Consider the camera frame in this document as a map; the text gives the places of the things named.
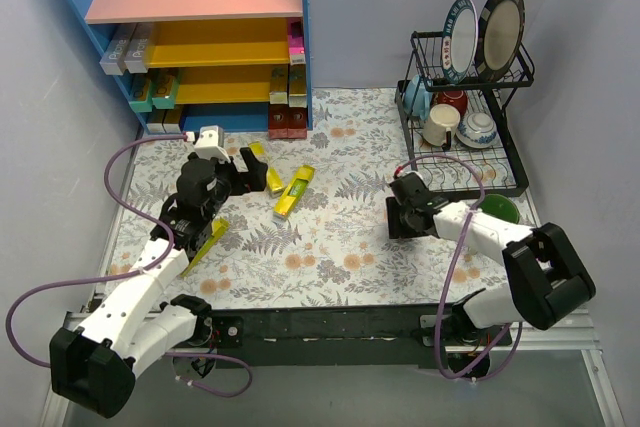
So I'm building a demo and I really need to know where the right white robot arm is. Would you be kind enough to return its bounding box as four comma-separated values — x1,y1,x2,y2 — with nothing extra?
386,171,596,345

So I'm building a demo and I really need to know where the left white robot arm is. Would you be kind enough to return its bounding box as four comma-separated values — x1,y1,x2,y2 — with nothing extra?
49,147,268,418

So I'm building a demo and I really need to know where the cream mug with dark handle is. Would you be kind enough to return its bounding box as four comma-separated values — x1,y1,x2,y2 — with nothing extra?
422,104,461,151

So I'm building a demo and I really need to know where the yellow toothpaste box front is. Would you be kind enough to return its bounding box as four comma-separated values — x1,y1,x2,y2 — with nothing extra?
180,218,230,278

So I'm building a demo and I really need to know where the blue shelf with coloured boards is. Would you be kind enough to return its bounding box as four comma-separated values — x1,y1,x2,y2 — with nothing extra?
68,0,313,134

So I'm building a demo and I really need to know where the silver blue R.O box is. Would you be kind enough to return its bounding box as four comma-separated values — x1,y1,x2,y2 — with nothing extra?
288,64,307,108

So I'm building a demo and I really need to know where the white plate with green rim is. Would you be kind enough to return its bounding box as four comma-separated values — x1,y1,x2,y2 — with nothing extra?
441,0,478,85

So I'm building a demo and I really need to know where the blue and white bowl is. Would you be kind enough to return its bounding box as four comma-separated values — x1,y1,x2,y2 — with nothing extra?
456,111,498,149

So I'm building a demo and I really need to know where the silver purple toothpaste box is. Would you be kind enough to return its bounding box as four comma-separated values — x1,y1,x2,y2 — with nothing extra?
146,108,166,135

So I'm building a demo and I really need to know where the plain silver toothpaste box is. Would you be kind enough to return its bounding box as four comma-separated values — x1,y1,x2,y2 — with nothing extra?
100,23,136,76

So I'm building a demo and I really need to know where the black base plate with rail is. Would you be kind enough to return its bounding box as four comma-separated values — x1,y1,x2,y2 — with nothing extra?
39,304,626,427

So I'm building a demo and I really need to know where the green mug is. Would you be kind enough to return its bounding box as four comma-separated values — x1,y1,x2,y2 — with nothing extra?
479,194,520,224

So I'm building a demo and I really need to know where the red ceramic bowl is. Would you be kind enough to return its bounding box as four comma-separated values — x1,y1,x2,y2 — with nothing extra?
432,90,468,118

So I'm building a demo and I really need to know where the floral table mat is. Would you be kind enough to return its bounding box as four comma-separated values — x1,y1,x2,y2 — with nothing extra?
98,86,562,312

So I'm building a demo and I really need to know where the dark rimmed grey plate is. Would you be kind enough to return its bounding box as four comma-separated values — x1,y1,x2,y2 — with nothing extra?
474,0,525,82

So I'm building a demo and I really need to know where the pink toothpaste box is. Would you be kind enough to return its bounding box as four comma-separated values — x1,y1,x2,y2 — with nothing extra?
287,18,306,65

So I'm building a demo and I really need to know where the light blue cup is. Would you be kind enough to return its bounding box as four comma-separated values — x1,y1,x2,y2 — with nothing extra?
403,74,432,121

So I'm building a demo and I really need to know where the yellow toothpaste box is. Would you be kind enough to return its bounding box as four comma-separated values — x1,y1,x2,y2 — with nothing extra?
249,142,285,197
274,165,315,221
180,218,230,278

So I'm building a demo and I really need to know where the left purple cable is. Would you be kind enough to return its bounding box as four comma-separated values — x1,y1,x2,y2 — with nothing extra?
5,131,254,398

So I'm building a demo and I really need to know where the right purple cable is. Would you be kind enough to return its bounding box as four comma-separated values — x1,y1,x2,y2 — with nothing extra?
397,154,524,381

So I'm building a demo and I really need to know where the purple cable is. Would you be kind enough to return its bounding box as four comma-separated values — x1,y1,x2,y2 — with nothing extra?
397,154,524,381
5,131,254,398

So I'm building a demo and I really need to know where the black wire dish rack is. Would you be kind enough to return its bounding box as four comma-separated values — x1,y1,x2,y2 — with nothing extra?
395,31,535,200

